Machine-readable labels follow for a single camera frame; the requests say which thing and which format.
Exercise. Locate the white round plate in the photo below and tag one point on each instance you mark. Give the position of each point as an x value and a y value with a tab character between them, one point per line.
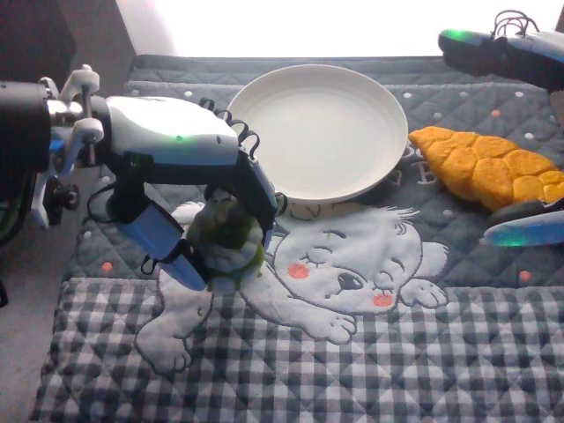
317	132

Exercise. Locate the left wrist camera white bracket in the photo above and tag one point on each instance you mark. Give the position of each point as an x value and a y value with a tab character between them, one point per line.
59	198

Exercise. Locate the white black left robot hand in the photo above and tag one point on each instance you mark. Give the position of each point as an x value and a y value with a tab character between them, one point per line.
172	128

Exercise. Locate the grey quilt with printed bear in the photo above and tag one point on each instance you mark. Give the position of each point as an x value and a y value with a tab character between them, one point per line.
308	352

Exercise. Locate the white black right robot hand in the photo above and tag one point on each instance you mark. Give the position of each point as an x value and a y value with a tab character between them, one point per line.
520	59

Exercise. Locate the yellow-green small cube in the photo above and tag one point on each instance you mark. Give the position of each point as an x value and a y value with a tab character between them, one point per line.
224	238

